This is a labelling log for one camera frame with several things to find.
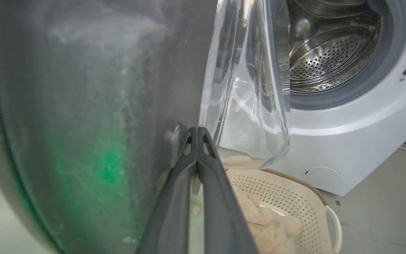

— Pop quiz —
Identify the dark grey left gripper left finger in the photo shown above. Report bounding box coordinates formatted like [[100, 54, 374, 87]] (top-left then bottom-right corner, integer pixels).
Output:
[[136, 127, 199, 254]]

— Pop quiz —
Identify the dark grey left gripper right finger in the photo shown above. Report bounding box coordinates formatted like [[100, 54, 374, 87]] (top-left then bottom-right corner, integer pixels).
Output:
[[197, 127, 259, 254]]

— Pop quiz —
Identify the washing machine door with glass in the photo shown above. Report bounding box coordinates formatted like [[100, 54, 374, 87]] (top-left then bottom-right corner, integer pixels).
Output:
[[0, 0, 291, 254]]

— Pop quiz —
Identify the white front-load washing machine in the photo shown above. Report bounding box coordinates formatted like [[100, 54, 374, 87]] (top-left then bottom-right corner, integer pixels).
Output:
[[263, 0, 406, 196]]

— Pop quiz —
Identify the beige fluffy towel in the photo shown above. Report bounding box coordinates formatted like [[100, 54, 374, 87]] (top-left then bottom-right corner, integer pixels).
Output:
[[233, 187, 303, 254]]

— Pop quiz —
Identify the cream perforated laundry basket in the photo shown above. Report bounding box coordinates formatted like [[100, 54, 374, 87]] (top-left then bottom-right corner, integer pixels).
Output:
[[226, 168, 343, 254]]

